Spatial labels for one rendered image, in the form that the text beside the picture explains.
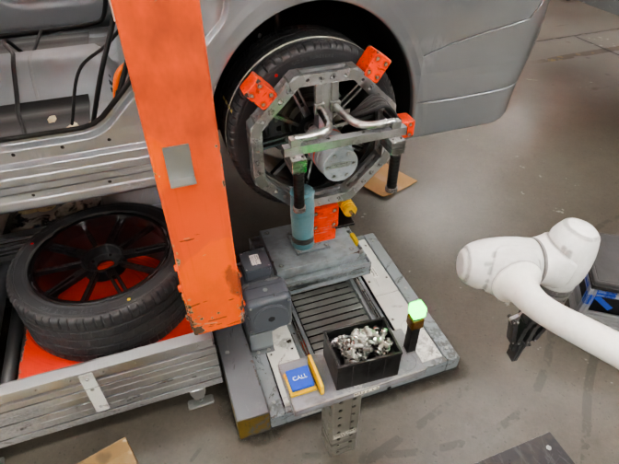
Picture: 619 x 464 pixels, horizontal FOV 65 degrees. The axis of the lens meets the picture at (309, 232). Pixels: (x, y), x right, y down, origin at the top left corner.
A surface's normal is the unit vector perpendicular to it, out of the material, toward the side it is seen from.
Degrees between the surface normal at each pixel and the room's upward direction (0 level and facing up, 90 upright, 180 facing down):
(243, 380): 0
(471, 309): 0
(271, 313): 90
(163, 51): 90
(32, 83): 54
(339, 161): 90
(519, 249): 5
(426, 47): 90
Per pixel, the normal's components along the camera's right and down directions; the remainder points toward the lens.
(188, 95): 0.33, 0.61
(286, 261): 0.00, -0.76
